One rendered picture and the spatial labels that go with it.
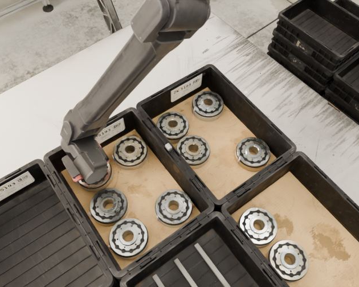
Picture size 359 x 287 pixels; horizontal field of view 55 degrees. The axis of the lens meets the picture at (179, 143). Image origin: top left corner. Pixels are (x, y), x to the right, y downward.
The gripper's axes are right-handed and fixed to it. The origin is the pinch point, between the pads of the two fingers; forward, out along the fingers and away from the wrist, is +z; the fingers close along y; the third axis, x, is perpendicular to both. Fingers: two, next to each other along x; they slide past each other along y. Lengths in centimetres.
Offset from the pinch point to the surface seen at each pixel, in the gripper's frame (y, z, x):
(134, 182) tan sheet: 8.2, 4.7, -8.6
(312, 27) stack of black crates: 136, 52, 28
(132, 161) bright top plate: 11.0, 2.4, -3.5
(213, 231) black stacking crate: 18.9, 3.8, -33.4
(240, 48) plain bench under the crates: 78, 26, 24
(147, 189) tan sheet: 10.4, 4.5, -12.7
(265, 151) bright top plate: 46, 4, -23
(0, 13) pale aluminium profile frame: 1, 88, 175
